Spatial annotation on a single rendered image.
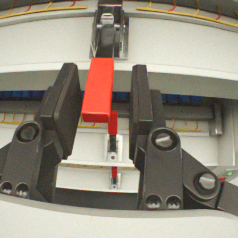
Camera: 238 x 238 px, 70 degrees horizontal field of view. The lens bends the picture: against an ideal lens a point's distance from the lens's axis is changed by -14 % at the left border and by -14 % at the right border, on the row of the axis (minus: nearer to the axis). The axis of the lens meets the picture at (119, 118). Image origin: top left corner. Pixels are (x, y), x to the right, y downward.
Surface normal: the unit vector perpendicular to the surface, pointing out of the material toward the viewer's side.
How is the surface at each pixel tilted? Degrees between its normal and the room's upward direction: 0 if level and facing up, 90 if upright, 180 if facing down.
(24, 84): 111
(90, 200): 0
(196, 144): 21
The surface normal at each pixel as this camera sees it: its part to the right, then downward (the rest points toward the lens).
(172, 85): -0.04, 0.98
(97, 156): 0.00, -0.22
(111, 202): 0.01, -0.55
